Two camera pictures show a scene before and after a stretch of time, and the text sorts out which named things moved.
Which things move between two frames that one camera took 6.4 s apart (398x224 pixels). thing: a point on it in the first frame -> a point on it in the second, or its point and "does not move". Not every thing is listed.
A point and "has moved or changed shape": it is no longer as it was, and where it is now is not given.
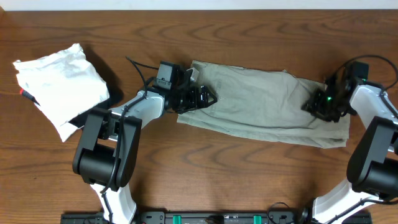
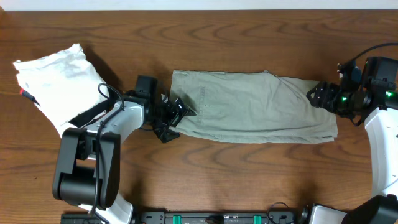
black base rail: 209,218 does not move
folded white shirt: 64,83 does not move
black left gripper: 200,102 -> 174,117
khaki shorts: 264,103 has moved or changed shape
